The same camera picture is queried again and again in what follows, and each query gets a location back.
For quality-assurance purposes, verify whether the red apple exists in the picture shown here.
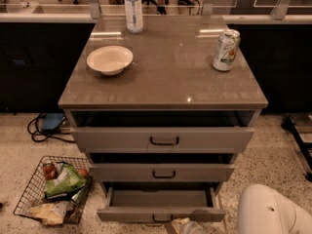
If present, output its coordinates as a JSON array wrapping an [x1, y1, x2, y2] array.
[[78, 169, 89, 178]]

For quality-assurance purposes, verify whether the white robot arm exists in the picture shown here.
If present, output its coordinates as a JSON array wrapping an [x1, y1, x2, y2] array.
[[237, 183, 312, 234]]

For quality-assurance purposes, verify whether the green white soda can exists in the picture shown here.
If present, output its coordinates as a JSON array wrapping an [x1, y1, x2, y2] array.
[[213, 29, 241, 71]]

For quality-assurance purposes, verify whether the white ceramic bowl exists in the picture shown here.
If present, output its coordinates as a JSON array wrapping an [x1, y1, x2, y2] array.
[[87, 46, 134, 75]]

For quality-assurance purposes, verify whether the blue power box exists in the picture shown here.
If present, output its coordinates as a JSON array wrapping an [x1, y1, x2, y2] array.
[[41, 113, 64, 133]]

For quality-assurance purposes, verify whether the yellow snack bag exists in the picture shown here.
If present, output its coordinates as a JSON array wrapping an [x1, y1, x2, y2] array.
[[29, 201, 69, 225]]

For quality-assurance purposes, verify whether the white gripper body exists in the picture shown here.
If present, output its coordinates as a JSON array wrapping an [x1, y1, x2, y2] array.
[[172, 217, 206, 234]]

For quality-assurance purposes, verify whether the clear plastic water bottle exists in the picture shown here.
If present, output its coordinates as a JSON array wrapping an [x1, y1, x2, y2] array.
[[124, 0, 143, 33]]

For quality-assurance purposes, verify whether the black floor cable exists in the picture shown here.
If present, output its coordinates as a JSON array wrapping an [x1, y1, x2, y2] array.
[[26, 112, 76, 144]]

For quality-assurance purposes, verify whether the green chip bag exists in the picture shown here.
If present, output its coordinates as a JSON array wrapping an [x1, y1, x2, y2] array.
[[45, 163, 86, 196]]

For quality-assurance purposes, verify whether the black metal stand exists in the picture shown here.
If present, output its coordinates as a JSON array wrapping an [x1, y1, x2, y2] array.
[[281, 113, 312, 181]]

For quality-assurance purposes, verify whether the grey drawer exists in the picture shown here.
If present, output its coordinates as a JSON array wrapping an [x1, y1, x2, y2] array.
[[70, 110, 255, 154], [97, 187, 226, 224], [91, 153, 234, 182]]

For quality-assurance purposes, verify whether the black wire basket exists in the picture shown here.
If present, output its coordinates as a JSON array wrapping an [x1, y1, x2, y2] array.
[[14, 156, 93, 224]]

